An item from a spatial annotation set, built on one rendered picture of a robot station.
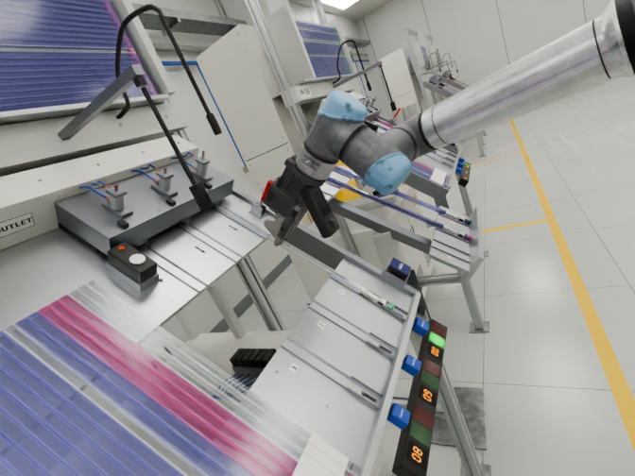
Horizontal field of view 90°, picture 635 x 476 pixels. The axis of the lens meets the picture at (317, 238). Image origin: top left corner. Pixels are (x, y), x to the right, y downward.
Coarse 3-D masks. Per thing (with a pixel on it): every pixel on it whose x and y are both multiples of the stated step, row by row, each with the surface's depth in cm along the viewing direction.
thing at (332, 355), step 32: (384, 288) 76; (320, 320) 62; (352, 320) 65; (384, 320) 68; (288, 352) 55; (320, 352) 57; (352, 352) 59; (384, 352) 61; (256, 384) 49; (288, 384) 51; (320, 384) 52; (352, 384) 54; (384, 384) 56; (320, 416) 48; (352, 416) 50; (352, 448) 46
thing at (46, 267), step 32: (192, 224) 72; (224, 224) 76; (256, 224) 79; (0, 256) 52; (32, 256) 54; (64, 256) 56; (96, 256) 58; (160, 256) 62; (192, 256) 65; (224, 256) 68; (0, 288) 48; (32, 288) 50; (64, 288) 51; (128, 288) 55; (160, 288) 57; (192, 288) 59; (0, 320) 45; (160, 320) 52
